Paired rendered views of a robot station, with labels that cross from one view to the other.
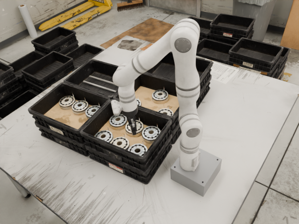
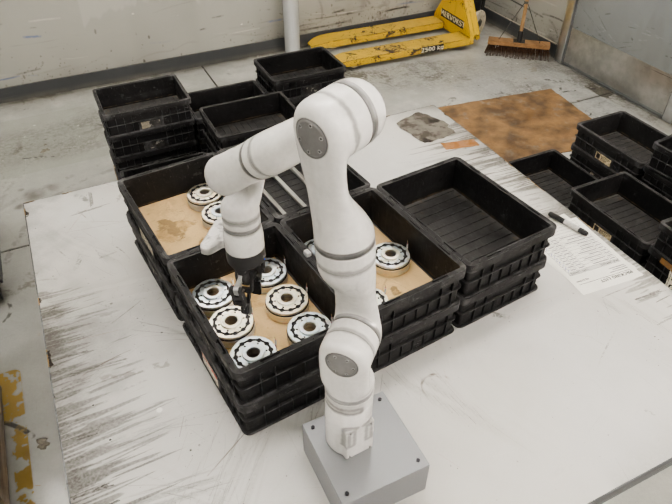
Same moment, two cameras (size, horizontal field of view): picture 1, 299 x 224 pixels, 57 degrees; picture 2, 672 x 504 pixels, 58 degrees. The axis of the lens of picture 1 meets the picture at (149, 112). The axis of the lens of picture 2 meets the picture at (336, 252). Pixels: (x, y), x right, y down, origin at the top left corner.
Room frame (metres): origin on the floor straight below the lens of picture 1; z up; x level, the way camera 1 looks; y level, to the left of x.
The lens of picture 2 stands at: (0.19, -0.43, 1.89)
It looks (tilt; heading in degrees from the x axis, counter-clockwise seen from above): 41 degrees down; 24
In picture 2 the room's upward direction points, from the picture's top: straight up
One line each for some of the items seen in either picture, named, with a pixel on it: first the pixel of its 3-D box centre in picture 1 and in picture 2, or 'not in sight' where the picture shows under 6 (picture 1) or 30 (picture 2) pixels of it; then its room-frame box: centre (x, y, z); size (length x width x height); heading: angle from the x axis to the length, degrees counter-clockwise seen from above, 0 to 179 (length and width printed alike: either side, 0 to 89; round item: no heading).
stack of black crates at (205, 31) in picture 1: (197, 38); (620, 167); (2.97, -0.67, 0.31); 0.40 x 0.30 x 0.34; 50
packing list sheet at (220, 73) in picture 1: (213, 70); (577, 251); (1.74, -0.53, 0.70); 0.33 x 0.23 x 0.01; 50
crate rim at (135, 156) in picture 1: (126, 126); (259, 291); (1.02, 0.13, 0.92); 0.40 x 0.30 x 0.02; 56
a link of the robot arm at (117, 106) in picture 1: (123, 102); (233, 231); (0.92, 0.11, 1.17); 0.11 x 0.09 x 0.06; 100
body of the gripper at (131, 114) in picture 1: (130, 112); (246, 261); (0.93, 0.09, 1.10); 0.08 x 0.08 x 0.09
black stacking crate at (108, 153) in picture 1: (127, 133); (260, 307); (1.02, 0.13, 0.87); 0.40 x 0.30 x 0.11; 56
